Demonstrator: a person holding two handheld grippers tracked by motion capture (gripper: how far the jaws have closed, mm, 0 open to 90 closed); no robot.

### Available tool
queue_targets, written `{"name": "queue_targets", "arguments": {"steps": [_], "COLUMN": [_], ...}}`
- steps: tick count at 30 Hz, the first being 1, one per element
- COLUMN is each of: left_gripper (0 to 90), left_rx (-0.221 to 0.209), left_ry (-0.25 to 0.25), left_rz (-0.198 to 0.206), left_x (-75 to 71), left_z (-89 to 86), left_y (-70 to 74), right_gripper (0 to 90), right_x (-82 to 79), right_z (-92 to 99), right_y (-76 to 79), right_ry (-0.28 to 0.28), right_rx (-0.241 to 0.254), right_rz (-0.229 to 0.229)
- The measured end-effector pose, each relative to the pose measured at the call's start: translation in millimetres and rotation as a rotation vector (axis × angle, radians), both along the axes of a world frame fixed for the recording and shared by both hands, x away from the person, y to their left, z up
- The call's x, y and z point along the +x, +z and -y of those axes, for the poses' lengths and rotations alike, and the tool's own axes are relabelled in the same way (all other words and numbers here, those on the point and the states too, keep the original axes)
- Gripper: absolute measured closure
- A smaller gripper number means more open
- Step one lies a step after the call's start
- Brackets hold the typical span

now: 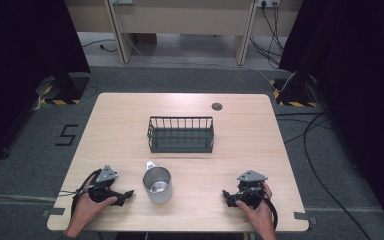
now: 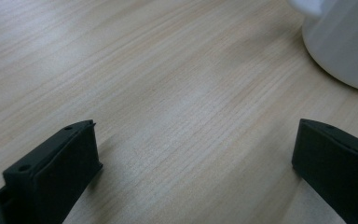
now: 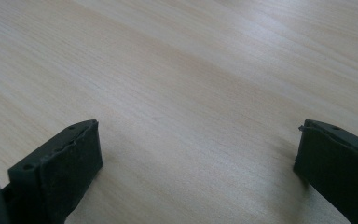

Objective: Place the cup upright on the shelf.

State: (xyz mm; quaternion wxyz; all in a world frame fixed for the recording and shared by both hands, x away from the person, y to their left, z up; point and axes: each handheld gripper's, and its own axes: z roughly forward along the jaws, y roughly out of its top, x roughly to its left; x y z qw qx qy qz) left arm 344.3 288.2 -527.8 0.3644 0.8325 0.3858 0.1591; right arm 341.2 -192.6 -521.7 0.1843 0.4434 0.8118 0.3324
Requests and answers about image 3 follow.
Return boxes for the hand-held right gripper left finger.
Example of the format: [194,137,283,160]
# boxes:
[1,119,103,224]

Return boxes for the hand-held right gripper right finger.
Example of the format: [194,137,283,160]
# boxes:
[293,119,358,224]

